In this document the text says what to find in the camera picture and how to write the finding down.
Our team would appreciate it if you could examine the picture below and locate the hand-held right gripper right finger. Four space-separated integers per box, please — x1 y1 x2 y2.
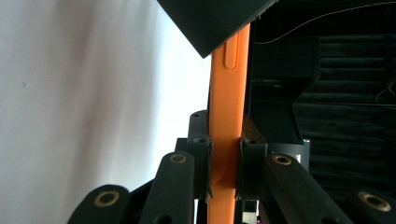
237 114 268 201

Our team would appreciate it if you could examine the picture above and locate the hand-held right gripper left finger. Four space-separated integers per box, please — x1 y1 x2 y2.
186 109 213 202

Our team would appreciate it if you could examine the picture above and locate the orange phone case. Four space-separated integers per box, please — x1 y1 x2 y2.
206 23 251 224

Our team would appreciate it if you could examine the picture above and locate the black equipment box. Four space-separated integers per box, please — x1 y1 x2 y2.
247 18 321 146

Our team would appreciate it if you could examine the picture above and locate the dark curtain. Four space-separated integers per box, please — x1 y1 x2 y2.
292 31 396 203

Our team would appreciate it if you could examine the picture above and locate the thin light cable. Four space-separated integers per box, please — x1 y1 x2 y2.
253 1 396 45

